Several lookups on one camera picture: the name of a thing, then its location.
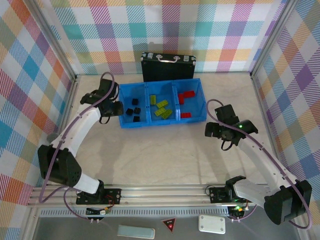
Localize blue three-compartment plastic bin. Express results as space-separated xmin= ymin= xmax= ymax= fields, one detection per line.
xmin=118 ymin=77 xmax=208 ymax=129

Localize white rectangular box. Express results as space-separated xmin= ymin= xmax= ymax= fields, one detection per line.
xmin=198 ymin=214 xmax=227 ymax=235

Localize red triangular button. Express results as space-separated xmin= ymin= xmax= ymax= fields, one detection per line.
xmin=160 ymin=217 xmax=177 ymax=233

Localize light blue-gray flat bar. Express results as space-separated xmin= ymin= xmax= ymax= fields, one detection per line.
xmin=117 ymin=224 xmax=156 ymax=239

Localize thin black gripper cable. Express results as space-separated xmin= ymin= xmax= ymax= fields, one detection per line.
xmin=98 ymin=113 xmax=112 ymax=125
xmin=221 ymin=138 xmax=237 ymax=151

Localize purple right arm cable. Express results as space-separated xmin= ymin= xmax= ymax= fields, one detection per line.
xmin=206 ymin=99 xmax=313 ymax=230

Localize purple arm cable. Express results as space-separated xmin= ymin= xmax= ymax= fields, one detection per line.
xmin=39 ymin=71 xmax=120 ymax=221
xmin=206 ymin=99 xmax=313 ymax=230

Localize aluminium side rail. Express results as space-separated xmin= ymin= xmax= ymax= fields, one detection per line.
xmin=44 ymin=76 xmax=80 ymax=187

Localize black case with silver handle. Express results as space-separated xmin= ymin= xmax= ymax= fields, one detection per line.
xmin=140 ymin=51 xmax=197 ymax=83

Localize small connector with wires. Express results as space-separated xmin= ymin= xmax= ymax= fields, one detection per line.
xmin=228 ymin=204 xmax=247 ymax=218
xmin=85 ymin=206 xmax=112 ymax=216

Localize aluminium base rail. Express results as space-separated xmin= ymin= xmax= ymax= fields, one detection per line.
xmin=27 ymin=184 xmax=301 ymax=208

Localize aluminium frame post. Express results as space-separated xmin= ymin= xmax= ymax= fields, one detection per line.
xmin=249 ymin=0 xmax=301 ymax=79
xmin=29 ymin=0 xmax=78 ymax=81

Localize gray slotted cable duct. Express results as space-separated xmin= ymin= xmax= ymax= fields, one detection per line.
xmin=39 ymin=208 xmax=231 ymax=218

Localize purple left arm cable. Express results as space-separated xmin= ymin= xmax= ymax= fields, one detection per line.
xmin=39 ymin=71 xmax=120 ymax=221

